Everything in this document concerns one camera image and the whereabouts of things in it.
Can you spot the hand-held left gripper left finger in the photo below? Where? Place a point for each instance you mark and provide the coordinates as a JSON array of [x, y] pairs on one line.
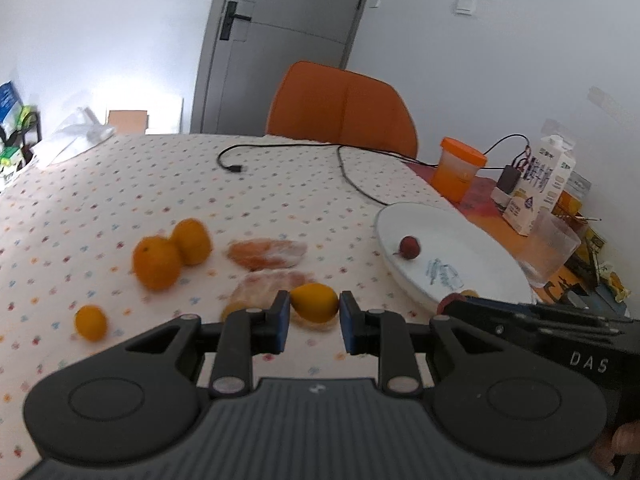
[[282, 321]]

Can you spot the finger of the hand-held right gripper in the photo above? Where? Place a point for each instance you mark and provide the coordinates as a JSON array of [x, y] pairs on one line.
[[550, 317]]

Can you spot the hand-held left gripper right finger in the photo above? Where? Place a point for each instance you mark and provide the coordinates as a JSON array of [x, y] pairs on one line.
[[348, 324]]

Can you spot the yellow mango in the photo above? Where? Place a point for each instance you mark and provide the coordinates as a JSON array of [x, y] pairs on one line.
[[314, 302]]

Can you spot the bread packet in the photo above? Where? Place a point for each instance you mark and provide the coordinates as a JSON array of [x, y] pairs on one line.
[[270, 286], [267, 254]]

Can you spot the small kumquat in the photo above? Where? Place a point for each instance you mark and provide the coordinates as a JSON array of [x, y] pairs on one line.
[[231, 309], [470, 293], [91, 323]]

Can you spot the red lychee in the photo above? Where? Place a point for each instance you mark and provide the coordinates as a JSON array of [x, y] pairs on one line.
[[410, 247], [445, 305]]

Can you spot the white plate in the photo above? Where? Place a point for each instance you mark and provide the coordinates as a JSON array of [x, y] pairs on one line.
[[465, 250]]

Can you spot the large orange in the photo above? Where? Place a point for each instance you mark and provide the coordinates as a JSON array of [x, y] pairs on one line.
[[156, 263], [192, 240]]

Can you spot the person's right hand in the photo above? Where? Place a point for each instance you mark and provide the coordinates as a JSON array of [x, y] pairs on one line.
[[627, 445]]

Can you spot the clear plastic cup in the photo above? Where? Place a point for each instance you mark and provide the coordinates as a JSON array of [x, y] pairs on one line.
[[550, 247]]

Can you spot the yellow snack packets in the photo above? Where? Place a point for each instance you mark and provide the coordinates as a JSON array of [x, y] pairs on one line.
[[600, 255]]

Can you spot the white milk carton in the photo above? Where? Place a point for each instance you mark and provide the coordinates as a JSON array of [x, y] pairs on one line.
[[537, 185]]

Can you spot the black power adapter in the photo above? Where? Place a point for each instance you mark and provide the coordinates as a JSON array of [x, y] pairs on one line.
[[511, 179]]

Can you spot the orange lidded jar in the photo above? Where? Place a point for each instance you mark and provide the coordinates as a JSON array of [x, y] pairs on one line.
[[457, 170]]

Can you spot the dotted tablecloth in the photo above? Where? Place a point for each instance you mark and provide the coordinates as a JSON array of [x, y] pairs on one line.
[[150, 185]]

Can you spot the orange chair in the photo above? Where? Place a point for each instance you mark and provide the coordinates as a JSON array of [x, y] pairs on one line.
[[345, 105]]

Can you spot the white board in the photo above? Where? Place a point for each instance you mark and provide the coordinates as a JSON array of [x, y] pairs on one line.
[[167, 115]]

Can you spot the cardboard box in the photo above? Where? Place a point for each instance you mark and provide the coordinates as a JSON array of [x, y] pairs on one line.
[[127, 122]]

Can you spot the grey door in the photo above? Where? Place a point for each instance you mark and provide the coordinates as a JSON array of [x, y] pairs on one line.
[[280, 60]]

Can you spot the clear plastic bag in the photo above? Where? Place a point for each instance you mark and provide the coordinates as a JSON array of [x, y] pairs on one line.
[[75, 135]]

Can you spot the blue bag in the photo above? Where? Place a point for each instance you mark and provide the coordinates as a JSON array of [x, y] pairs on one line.
[[7, 102]]

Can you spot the white light switch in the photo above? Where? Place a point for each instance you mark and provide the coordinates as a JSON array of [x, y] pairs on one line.
[[465, 6]]

